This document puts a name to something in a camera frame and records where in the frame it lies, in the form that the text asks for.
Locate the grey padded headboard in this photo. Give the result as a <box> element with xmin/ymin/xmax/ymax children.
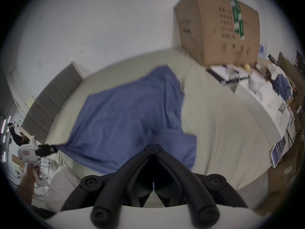
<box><xmin>21</xmin><ymin>61</ymin><xmax>94</xmax><ymax>145</ymax></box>

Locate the low brown cardboard carton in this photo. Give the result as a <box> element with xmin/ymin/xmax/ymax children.
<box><xmin>268</xmin><ymin>128</ymin><xmax>303</xmax><ymax>194</ymax></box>

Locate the blue shirt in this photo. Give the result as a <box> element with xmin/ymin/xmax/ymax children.
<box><xmin>57</xmin><ymin>65</ymin><xmax>197</xmax><ymax>175</ymax></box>

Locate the person's left hand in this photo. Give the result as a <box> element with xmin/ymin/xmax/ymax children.
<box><xmin>21</xmin><ymin>163</ymin><xmax>40</xmax><ymax>188</ymax></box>

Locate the person's left forearm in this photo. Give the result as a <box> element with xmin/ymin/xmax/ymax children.
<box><xmin>17</xmin><ymin>182</ymin><xmax>34</xmax><ymax>207</ymax></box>

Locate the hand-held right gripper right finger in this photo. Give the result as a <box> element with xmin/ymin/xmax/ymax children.
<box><xmin>155</xmin><ymin>144</ymin><xmax>249</xmax><ymax>228</ymax></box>

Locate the large brown cardboard carton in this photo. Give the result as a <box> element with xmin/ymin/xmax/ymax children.
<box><xmin>173</xmin><ymin>0</ymin><xmax>261</xmax><ymax>67</ymax></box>

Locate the white table with clutter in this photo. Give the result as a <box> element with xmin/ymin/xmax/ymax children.
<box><xmin>234</xmin><ymin>56</ymin><xmax>299</xmax><ymax>144</ymax></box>

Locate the white pillow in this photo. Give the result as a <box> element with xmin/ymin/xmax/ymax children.
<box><xmin>45</xmin><ymin>166</ymin><xmax>82</xmax><ymax>213</ymax></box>

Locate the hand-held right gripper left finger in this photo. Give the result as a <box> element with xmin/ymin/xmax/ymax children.
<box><xmin>61</xmin><ymin>144</ymin><xmax>156</xmax><ymax>228</ymax></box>

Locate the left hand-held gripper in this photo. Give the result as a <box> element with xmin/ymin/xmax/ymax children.
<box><xmin>18</xmin><ymin>136</ymin><xmax>59</xmax><ymax>188</ymax></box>

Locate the smartphone with lit screen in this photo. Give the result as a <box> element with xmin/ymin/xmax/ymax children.
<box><xmin>269</xmin><ymin>135</ymin><xmax>287</xmax><ymax>168</ymax></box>

